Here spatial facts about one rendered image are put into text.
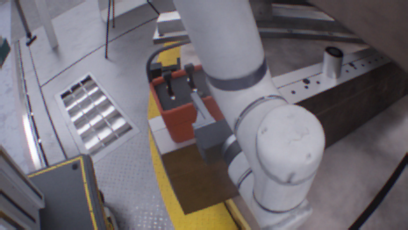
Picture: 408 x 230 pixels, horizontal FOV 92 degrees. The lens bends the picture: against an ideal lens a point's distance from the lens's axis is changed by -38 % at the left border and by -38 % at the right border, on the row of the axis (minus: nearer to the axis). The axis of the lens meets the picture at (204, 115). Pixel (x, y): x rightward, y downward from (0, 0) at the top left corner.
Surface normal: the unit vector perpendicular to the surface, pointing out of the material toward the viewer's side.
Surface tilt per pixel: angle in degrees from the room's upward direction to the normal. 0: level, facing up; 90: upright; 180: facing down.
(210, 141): 0
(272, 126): 3
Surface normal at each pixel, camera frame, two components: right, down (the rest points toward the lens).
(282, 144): -0.14, -0.64
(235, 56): 0.15, 0.71
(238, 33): 0.47, 0.55
